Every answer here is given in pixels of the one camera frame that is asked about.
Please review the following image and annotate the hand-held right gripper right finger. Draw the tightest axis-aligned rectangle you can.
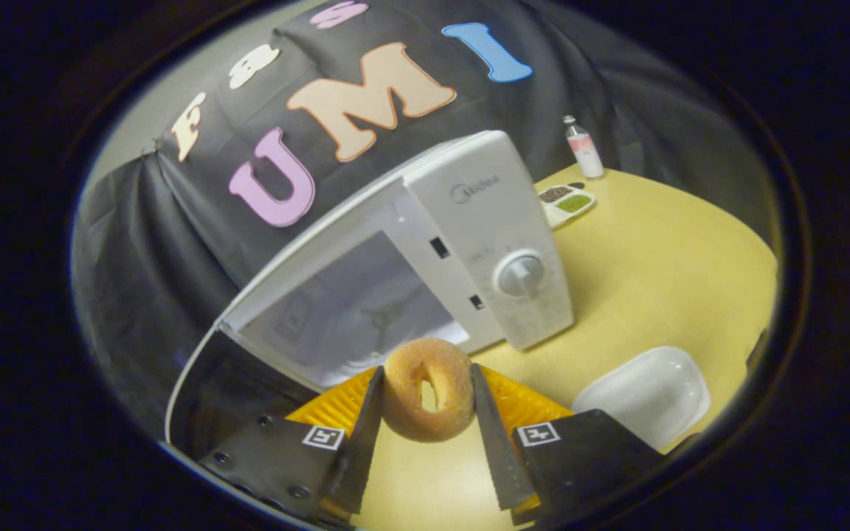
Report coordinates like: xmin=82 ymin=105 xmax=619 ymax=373
xmin=469 ymin=363 xmax=666 ymax=526

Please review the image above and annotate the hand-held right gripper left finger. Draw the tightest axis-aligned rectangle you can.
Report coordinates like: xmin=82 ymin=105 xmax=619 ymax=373
xmin=198 ymin=365 xmax=386 ymax=526

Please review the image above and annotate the sugared brown doughnut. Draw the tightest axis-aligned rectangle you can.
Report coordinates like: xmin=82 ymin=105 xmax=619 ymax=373
xmin=382 ymin=338 xmax=476 ymax=443

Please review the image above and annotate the white microwave oven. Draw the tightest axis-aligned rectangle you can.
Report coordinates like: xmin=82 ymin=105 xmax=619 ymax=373
xmin=165 ymin=131 xmax=575 ymax=445

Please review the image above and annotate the white rectangular plate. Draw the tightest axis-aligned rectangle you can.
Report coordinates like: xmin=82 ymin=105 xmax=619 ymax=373
xmin=571 ymin=347 xmax=712 ymax=452

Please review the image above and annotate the white divided sauce tray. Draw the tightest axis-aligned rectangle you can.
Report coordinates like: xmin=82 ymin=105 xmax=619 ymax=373
xmin=538 ymin=183 xmax=597 ymax=229

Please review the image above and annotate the small pink label bottle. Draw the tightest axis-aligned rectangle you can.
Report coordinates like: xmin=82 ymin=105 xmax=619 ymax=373
xmin=562 ymin=115 xmax=606 ymax=180

